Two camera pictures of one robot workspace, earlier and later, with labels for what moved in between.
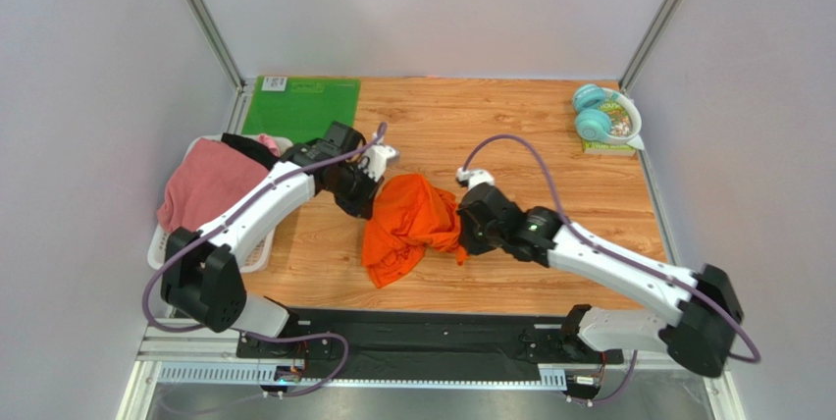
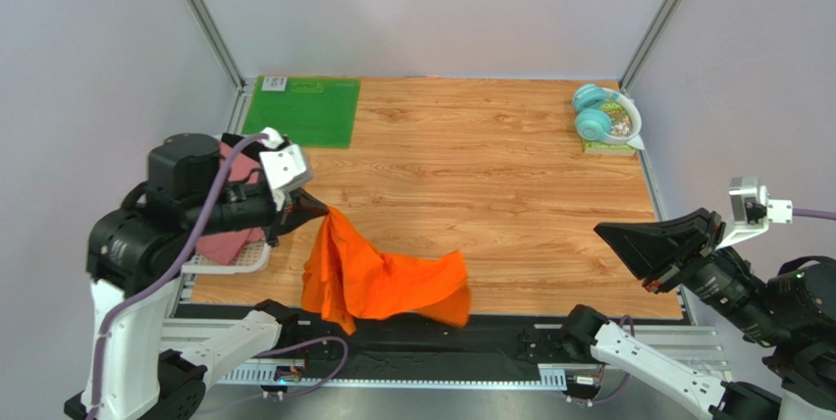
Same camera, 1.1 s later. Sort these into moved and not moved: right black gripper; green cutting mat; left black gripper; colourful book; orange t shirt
Moved: left black gripper; right black gripper; orange t shirt
Not moved: colourful book; green cutting mat
